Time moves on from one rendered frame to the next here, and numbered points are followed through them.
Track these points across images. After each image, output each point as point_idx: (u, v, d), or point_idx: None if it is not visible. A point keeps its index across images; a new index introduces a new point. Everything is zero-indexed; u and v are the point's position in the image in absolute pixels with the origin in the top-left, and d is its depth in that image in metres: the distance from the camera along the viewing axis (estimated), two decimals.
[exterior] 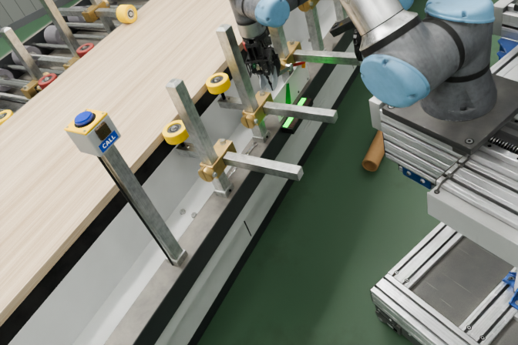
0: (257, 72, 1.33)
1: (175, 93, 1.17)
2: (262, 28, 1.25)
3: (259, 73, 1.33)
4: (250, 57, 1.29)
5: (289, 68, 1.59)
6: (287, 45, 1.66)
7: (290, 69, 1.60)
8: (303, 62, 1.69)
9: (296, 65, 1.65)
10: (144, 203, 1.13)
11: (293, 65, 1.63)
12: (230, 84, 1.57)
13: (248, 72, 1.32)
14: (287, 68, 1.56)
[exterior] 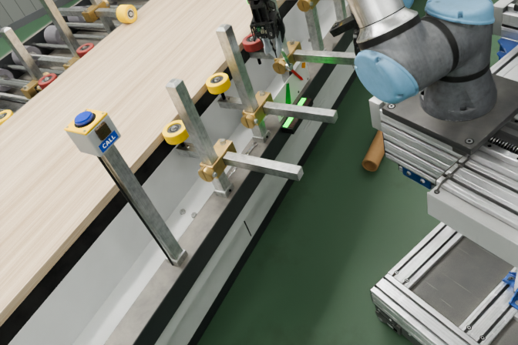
0: (261, 35, 1.32)
1: (175, 93, 1.17)
2: None
3: (264, 37, 1.32)
4: (255, 19, 1.28)
5: (289, 67, 1.59)
6: (287, 45, 1.66)
7: (290, 69, 1.60)
8: (301, 78, 1.70)
9: (295, 73, 1.66)
10: (144, 203, 1.13)
11: (292, 71, 1.64)
12: (230, 84, 1.57)
13: (253, 35, 1.31)
14: (288, 61, 1.56)
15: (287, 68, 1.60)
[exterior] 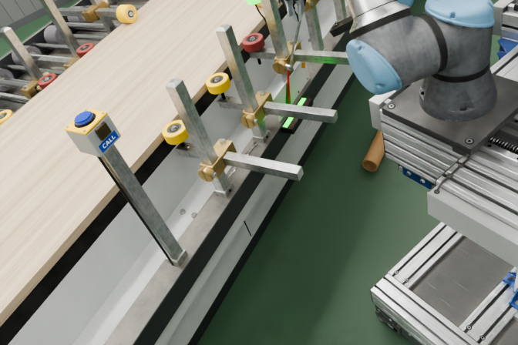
0: None
1: (175, 93, 1.17)
2: None
3: None
4: None
5: (290, 64, 1.59)
6: (287, 45, 1.66)
7: (290, 67, 1.59)
8: (289, 98, 1.65)
9: (288, 84, 1.63)
10: (144, 203, 1.13)
11: (288, 77, 1.62)
12: (230, 84, 1.57)
13: None
14: (294, 54, 1.58)
15: (287, 65, 1.59)
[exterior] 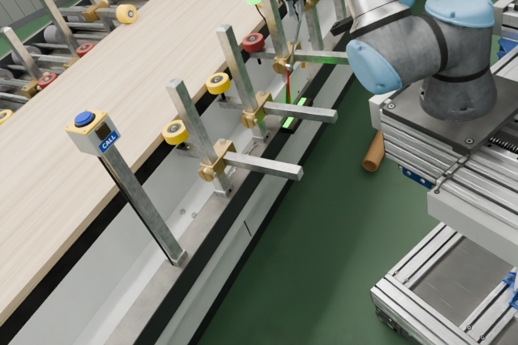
0: None
1: (175, 93, 1.17)
2: None
3: None
4: None
5: (290, 64, 1.59)
6: (287, 45, 1.66)
7: (290, 67, 1.59)
8: (289, 98, 1.65)
9: (288, 84, 1.63)
10: (144, 203, 1.13)
11: (288, 77, 1.62)
12: (230, 84, 1.57)
13: None
14: (294, 54, 1.58)
15: (287, 65, 1.59)
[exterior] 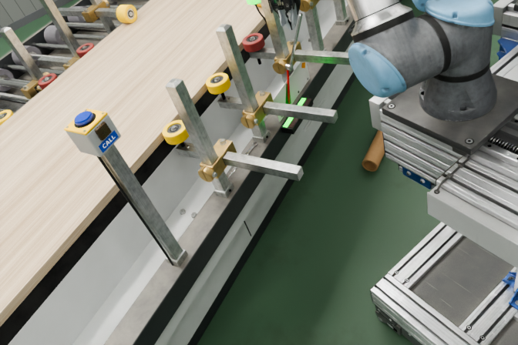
0: (278, 7, 1.37)
1: (175, 93, 1.17)
2: None
3: (280, 8, 1.37)
4: None
5: (290, 64, 1.59)
6: (287, 45, 1.66)
7: (290, 67, 1.59)
8: (289, 98, 1.65)
9: (288, 84, 1.63)
10: (144, 203, 1.13)
11: (288, 77, 1.62)
12: (230, 84, 1.57)
13: (270, 7, 1.36)
14: (294, 54, 1.58)
15: (287, 65, 1.59)
